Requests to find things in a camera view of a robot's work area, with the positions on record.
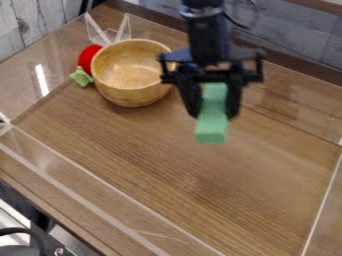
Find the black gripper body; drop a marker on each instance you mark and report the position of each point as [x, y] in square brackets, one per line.
[244, 61]

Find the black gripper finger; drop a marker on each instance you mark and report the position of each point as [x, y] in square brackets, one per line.
[190, 92]
[232, 98]

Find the green rectangular stick block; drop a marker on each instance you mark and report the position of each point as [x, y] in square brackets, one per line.
[211, 122]

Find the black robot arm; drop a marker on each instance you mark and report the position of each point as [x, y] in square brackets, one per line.
[212, 59]

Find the brown wooden bowl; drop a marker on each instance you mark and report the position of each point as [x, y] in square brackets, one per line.
[125, 71]

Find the red plush tomato toy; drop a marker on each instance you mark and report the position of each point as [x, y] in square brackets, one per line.
[81, 76]

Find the clear acrylic table barrier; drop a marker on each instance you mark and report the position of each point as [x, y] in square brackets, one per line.
[127, 181]

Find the clear acrylic corner bracket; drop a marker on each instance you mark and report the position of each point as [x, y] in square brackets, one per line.
[107, 36]

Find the black table clamp mount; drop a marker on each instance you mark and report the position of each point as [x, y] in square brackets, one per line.
[41, 226]

